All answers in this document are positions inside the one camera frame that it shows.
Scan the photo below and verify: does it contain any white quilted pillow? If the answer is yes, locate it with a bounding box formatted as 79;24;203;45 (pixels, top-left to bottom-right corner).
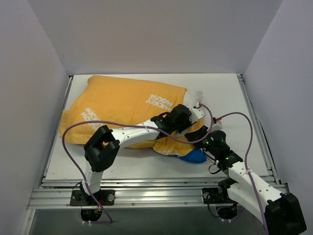
182;89;203;109

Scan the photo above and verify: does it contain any yellow and blue pillowcase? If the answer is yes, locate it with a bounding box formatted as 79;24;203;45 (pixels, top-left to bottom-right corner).
59;75;208;165

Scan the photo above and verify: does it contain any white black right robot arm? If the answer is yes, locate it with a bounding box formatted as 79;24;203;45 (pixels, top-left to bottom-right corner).
185;126;307;235

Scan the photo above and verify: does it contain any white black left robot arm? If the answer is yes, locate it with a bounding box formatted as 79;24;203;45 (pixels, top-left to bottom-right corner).
81;104;196;205

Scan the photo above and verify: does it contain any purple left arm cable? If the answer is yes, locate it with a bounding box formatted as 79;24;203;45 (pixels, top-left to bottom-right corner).
61;102;213;225

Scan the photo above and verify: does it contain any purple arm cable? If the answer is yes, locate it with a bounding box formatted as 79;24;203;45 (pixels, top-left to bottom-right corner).
212;112;269;235
61;102;213;225

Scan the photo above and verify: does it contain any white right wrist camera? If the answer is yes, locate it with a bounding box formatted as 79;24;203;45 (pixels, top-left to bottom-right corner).
211;118;223;132

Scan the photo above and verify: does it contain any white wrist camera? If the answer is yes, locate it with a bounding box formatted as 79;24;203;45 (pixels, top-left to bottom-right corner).
190;103;206;124
211;118;223;132

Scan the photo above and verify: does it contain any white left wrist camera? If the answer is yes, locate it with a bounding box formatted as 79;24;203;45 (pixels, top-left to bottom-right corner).
190;103;206;124

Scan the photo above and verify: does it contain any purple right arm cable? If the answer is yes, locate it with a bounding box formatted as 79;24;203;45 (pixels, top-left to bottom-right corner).
212;112;269;235

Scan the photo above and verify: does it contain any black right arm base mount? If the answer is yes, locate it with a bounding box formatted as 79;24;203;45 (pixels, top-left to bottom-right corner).
201;187;236;204

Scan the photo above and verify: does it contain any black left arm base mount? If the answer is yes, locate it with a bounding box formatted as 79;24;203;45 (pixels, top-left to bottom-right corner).
69;188;116;207

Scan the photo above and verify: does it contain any aluminium table frame rail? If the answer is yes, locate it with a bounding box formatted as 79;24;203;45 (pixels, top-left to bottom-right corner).
22;73;289;235

